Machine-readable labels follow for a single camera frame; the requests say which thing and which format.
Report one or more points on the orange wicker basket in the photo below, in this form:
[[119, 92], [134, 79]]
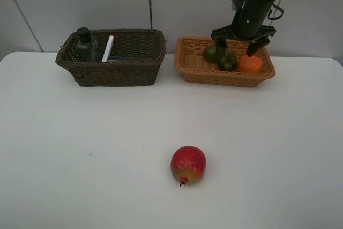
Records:
[[194, 68]]

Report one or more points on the dark green pump bottle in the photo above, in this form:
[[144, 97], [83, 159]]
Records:
[[87, 46]]

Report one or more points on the green lime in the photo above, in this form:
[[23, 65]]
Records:
[[210, 54]]

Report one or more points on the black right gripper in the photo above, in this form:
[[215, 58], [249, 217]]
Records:
[[257, 40]]

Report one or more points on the red pomegranate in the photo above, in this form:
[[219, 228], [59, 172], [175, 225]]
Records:
[[188, 165]]

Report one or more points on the dark brown wicker basket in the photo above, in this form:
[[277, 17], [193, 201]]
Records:
[[148, 44]]

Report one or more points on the orange tangerine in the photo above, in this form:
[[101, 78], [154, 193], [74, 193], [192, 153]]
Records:
[[251, 64]]

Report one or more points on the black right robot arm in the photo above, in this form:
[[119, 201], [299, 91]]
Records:
[[247, 26]]

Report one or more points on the dark mangosteen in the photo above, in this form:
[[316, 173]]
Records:
[[228, 62]]

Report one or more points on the grey whiteboard eraser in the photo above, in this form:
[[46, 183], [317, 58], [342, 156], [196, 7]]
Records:
[[123, 59]]

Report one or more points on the white marker with red caps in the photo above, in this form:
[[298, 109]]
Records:
[[108, 48]]

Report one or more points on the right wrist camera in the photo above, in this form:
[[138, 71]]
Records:
[[237, 4]]

